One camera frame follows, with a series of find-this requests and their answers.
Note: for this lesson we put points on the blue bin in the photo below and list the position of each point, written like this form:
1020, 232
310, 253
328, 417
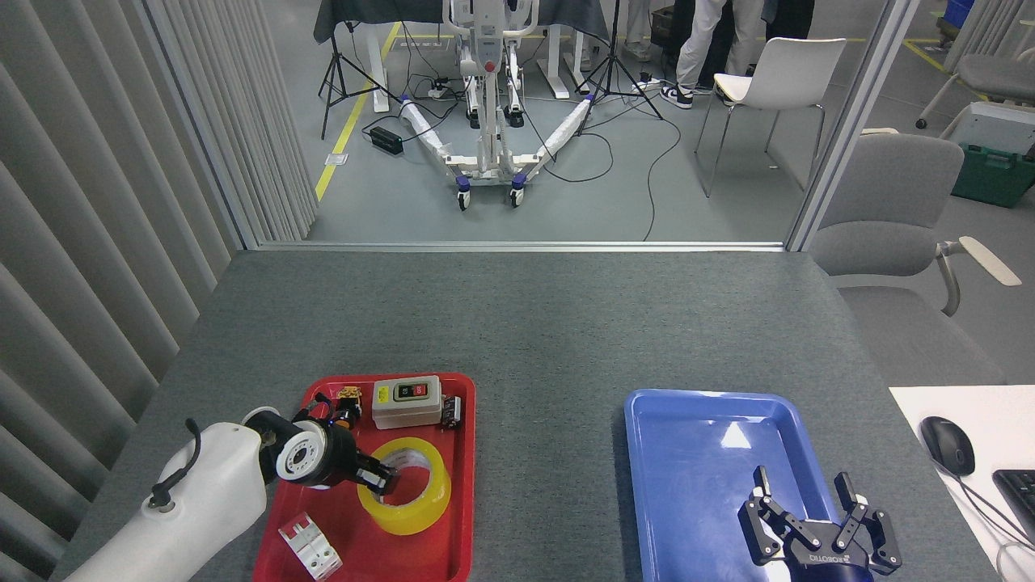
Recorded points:
960, 12

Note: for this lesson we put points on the silver frame post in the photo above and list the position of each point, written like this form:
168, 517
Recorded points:
849, 121

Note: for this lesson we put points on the small black terminal block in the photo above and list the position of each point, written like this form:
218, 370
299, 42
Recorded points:
451, 412

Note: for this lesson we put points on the black keyboard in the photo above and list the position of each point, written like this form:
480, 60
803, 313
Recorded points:
1019, 501

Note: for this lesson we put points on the person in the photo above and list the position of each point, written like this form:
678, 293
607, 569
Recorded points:
788, 20
703, 40

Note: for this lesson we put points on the white desk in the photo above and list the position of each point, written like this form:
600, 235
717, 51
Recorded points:
1003, 420

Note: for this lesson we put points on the black computer mouse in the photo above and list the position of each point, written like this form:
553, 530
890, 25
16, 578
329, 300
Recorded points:
948, 444

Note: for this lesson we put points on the yellow tape roll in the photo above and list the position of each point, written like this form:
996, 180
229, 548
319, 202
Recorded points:
424, 509

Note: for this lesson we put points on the green plastic crate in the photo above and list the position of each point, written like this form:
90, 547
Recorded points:
994, 178

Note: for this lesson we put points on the white box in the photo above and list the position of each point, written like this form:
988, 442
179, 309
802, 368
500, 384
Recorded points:
999, 125

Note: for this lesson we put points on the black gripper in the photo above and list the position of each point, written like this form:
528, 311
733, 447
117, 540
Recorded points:
831, 566
346, 454

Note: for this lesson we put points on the white plastic chair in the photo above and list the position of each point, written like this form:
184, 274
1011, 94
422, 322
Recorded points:
788, 69

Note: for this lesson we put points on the black power adapter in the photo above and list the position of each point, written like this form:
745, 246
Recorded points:
386, 141

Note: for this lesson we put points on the blue plastic tray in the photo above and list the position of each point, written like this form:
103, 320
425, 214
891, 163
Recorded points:
687, 485

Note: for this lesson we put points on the black orange push button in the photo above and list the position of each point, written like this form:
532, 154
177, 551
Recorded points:
349, 400

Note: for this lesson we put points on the white circuit breaker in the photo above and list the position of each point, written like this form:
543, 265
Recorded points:
311, 547

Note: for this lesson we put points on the grey switch box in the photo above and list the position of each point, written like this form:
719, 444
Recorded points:
406, 408

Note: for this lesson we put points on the grey padded chair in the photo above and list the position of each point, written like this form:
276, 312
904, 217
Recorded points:
999, 77

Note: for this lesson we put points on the grey office chair with armrest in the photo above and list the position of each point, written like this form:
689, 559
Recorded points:
881, 186

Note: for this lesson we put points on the white wheeled stand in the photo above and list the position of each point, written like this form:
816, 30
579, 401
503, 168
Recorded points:
487, 48

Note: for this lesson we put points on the white power strip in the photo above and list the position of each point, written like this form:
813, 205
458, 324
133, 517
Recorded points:
439, 91

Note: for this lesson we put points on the red plastic tray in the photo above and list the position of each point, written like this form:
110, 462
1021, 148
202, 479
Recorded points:
404, 558

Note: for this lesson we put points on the black tripod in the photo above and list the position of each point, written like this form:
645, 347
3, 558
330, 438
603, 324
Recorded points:
614, 77
333, 69

